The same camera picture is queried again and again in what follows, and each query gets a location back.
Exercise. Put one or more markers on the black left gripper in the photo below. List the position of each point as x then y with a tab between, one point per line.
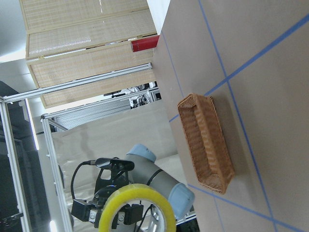
112	176

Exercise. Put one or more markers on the yellow clear tape roll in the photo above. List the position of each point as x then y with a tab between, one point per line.
136	192

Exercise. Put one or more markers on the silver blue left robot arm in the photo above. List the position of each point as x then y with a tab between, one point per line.
146	172

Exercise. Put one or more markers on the brown wicker basket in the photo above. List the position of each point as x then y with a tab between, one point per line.
206	142

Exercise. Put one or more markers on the red fire extinguisher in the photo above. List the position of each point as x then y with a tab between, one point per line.
144	43

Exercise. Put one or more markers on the bamboo folding screen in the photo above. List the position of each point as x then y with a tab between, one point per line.
68	40

